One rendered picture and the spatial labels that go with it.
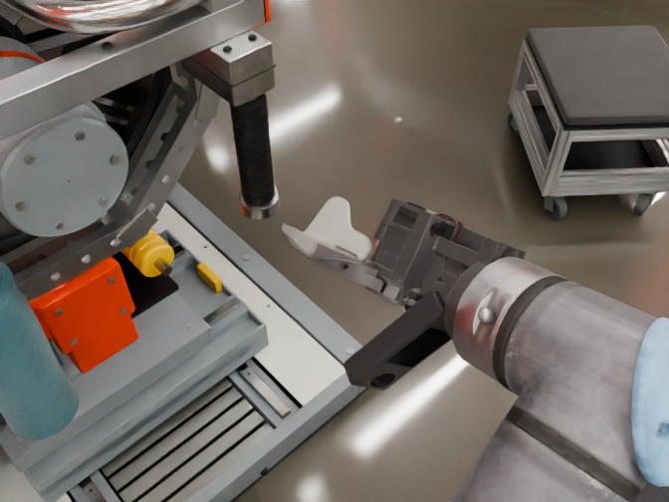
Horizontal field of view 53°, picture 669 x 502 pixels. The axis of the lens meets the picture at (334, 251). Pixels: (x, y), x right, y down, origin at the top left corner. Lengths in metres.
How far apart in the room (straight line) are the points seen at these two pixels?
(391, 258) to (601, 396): 0.22
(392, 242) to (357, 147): 1.44
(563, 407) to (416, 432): 1.02
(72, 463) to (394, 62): 1.64
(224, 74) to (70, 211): 0.20
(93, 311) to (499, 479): 0.70
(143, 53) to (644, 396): 0.45
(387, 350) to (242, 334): 0.85
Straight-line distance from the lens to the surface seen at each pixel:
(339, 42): 2.49
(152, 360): 1.30
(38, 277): 0.94
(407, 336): 0.56
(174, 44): 0.62
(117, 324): 1.06
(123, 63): 0.60
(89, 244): 0.95
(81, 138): 0.66
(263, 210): 0.74
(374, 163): 1.96
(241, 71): 0.63
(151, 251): 1.03
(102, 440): 1.31
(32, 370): 0.85
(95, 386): 1.30
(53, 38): 0.91
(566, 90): 1.74
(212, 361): 1.34
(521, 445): 0.44
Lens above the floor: 1.28
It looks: 48 degrees down
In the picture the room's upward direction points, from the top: straight up
